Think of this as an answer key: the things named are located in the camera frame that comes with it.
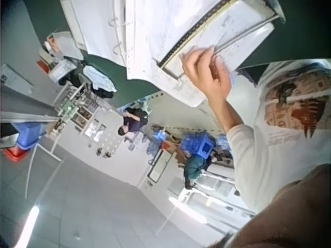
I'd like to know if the person's left hand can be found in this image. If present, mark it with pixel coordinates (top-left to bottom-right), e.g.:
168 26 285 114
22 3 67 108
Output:
180 46 233 104

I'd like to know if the black-edged bound paper booklet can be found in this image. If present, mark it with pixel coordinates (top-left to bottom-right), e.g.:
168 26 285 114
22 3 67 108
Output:
156 0 275 80

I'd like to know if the thin metal rod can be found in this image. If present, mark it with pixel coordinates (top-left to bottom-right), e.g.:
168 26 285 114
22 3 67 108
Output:
213 14 280 55

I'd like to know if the blue plastic crate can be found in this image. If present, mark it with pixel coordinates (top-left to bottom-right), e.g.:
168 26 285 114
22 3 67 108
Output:
180 133 217 159

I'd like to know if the white cloth bundle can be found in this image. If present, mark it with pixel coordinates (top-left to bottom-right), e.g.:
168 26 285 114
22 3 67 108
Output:
83 64 117 99

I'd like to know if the cluttered metal shelf rack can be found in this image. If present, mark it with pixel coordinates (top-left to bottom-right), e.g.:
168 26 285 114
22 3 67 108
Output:
51 77 104 136

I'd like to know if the heap of boxes and bags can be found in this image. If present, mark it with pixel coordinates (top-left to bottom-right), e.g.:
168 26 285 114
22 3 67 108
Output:
38 30 84 86

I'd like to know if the grey metal workbench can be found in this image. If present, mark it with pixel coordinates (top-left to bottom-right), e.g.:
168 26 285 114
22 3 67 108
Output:
0 63 62 130

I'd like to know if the blue plastic bin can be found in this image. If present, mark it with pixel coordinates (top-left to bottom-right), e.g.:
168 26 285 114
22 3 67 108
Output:
12 121 47 151

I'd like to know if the red plastic bin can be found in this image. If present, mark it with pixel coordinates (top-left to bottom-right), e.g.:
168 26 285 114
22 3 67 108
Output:
3 145 32 163

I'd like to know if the white fluorescent light tube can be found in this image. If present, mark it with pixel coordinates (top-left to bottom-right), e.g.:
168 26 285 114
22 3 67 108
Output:
25 203 41 235

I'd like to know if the open white ring binder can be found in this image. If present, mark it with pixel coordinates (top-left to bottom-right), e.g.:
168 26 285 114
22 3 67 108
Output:
59 0 287 109

